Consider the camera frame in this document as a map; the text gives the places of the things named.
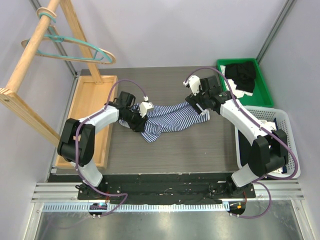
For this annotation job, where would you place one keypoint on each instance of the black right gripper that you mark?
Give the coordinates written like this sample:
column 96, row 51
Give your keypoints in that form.
column 195, row 103

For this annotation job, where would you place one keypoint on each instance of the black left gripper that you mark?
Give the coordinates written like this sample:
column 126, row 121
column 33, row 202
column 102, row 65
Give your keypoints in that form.
column 139, row 126

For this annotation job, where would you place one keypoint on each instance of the blue white striped tank top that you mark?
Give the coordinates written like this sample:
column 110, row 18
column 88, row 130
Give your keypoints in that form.
column 171, row 118

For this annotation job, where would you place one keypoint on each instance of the green plastic tray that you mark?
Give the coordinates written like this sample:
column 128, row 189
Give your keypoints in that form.
column 261, row 96

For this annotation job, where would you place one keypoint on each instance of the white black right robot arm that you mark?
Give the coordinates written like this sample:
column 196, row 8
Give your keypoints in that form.
column 264, row 151

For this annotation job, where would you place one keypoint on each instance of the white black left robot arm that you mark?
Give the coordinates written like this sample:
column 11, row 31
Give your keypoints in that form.
column 77, row 142

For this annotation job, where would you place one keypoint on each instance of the wooden hanger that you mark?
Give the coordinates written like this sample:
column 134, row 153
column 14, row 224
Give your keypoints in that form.
column 105, row 53

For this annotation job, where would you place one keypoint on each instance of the black garment in tray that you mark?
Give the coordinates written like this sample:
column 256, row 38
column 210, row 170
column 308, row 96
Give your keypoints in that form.
column 242, row 74

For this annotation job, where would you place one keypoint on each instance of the white printed shirt in basket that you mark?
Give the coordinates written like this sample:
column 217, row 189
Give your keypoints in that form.
column 271, row 125

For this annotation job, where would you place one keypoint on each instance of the white perforated laundry basket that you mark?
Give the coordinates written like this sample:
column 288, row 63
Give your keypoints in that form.
column 283, row 122

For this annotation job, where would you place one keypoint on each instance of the wooden clothes rack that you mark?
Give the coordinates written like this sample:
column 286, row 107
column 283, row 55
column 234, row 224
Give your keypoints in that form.
column 47, row 88

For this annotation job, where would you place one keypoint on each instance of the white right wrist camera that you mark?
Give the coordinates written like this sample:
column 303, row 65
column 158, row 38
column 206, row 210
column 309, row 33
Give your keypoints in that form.
column 193, row 82

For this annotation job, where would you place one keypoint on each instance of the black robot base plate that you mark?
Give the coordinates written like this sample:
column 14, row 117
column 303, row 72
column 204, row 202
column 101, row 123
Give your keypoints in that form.
column 167, row 189

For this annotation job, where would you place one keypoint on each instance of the white slotted cable duct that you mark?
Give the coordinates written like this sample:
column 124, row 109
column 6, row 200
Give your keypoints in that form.
column 99, row 207

